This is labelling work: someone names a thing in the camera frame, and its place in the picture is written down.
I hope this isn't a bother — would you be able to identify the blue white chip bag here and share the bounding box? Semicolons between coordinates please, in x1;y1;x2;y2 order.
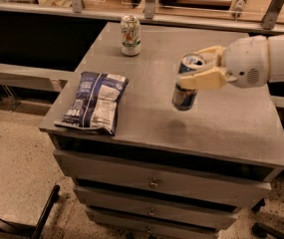
54;72;129;135

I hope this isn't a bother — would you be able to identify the white green soda can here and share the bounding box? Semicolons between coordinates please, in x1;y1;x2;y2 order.
121;15;142;56

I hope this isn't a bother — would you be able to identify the bottom grey drawer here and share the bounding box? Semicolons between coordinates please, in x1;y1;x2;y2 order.
86;208;218;239

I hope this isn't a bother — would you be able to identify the grey drawer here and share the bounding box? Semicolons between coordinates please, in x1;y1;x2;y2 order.
74;185;237;230
54;149;271;207
86;208;218;239

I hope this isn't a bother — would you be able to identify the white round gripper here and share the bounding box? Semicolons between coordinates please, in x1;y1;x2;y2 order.
177;36;269;90

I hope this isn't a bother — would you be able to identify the top grey drawer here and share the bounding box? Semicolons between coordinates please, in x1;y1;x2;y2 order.
54;149;271;207

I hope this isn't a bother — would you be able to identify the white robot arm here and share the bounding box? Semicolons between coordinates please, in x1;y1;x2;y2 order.
176;35;284;90

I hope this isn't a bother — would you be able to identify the grey metal rail shelf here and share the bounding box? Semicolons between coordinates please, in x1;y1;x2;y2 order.
0;64;73;93

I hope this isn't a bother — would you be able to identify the middle grey drawer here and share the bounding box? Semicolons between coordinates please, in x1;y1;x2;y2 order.
74;185;237;230

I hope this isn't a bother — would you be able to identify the blue silver redbull can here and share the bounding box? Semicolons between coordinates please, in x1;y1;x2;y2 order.
172;52;205;111

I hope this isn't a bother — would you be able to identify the black chair leg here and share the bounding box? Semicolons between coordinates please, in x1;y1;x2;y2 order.
31;185;60;239

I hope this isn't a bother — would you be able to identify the grey drawer cabinet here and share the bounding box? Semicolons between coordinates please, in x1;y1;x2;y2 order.
39;21;284;239

